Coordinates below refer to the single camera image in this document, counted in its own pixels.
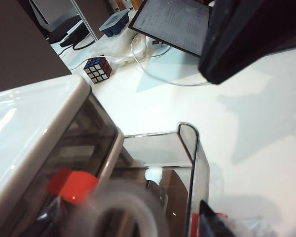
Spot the white cable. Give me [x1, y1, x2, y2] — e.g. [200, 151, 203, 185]
[130, 34, 214, 87]

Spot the orange red book stack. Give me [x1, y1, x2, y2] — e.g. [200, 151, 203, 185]
[108, 0, 145, 12]

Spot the Rubik's cube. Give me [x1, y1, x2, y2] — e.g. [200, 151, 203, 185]
[83, 56, 113, 85]

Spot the grey desk partition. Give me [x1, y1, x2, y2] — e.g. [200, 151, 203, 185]
[0, 0, 73, 95]
[75, 0, 114, 40]

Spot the tablet with dark screen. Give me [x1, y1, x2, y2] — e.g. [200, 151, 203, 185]
[128, 0, 213, 59]

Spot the white drawer organizer frame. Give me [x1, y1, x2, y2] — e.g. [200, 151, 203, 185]
[0, 74, 126, 237]

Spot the black device with cable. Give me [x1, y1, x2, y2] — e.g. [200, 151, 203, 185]
[48, 21, 97, 51]

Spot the white grey appliance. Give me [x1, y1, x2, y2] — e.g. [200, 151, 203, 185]
[29, 0, 83, 33]

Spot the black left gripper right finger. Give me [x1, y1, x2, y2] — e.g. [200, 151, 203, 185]
[198, 199, 238, 237]

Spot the white metal post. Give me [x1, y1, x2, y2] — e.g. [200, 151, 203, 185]
[70, 0, 99, 42]

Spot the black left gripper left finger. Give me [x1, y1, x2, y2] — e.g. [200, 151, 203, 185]
[32, 197, 74, 237]

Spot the transparent tape roll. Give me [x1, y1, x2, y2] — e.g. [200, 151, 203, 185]
[80, 181, 170, 237]

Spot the white power strip red switch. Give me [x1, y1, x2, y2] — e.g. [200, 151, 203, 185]
[137, 34, 175, 58]

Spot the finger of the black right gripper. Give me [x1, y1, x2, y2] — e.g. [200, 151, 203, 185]
[198, 0, 296, 85]

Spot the smoky clear drawer red handle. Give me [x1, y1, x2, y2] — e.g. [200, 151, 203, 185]
[4, 93, 120, 237]
[108, 122, 211, 237]

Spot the blue ice cube tray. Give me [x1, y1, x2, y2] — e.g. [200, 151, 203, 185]
[99, 8, 130, 38]

